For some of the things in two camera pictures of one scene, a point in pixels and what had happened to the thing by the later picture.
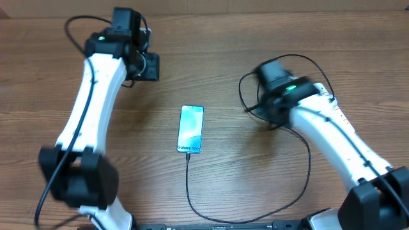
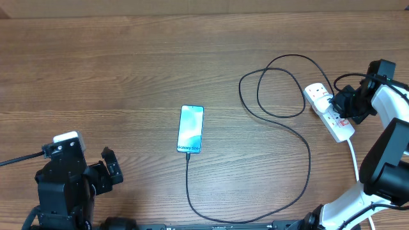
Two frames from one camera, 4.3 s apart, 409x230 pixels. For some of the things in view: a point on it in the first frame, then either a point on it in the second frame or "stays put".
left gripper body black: x=148 y=68 → x=100 y=177
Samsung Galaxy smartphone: x=190 y=129 stays put
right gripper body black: x=262 y=109 → x=351 y=105
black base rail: x=275 y=225 stays put
